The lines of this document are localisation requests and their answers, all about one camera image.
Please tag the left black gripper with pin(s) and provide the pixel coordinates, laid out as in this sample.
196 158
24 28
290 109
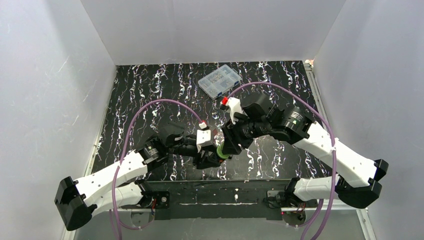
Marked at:
205 156

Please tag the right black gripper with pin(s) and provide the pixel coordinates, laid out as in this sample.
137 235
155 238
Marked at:
232 138

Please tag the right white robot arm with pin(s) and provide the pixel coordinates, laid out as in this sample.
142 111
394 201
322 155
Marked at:
355 179

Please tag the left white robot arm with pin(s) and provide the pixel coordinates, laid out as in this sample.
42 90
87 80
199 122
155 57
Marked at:
78 200

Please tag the clear plastic organizer box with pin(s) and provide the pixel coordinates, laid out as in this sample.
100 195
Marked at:
219 81

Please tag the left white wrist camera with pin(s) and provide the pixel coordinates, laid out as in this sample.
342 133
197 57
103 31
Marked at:
204 136

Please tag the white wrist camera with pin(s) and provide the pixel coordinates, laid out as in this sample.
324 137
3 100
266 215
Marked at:
204 136
232 106

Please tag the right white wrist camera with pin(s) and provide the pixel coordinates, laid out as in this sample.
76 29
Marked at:
232 106

